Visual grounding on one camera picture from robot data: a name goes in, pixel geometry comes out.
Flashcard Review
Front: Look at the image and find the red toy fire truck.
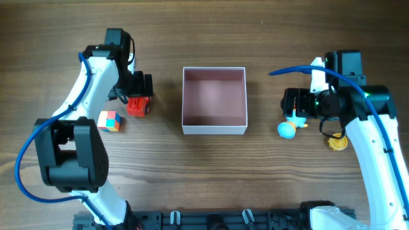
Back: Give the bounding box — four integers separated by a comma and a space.
127, 96, 151, 118

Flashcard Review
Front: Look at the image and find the blue orange toy figure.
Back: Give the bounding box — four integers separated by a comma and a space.
277, 109, 308, 139

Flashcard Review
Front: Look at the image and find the multicolour puzzle cube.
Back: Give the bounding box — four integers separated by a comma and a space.
97, 111, 121, 132

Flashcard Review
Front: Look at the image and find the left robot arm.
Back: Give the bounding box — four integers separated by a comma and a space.
28, 28, 153, 229

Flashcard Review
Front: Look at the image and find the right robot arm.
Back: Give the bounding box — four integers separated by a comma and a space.
272, 50, 408, 229

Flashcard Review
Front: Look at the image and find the yellow round toy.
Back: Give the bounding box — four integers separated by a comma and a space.
328, 133, 348, 151

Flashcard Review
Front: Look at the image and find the pink open cardboard box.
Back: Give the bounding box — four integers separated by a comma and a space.
181, 66, 248, 135

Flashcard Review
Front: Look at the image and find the left blue cable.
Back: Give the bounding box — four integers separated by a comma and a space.
14, 52, 112, 230

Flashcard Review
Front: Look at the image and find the blue cable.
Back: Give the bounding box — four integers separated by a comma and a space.
14, 52, 112, 230
268, 65, 409, 221

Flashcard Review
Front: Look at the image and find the right blue cable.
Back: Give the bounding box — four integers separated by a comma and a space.
268, 65, 409, 221

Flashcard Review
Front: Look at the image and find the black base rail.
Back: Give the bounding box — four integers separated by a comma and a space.
72, 209, 355, 230

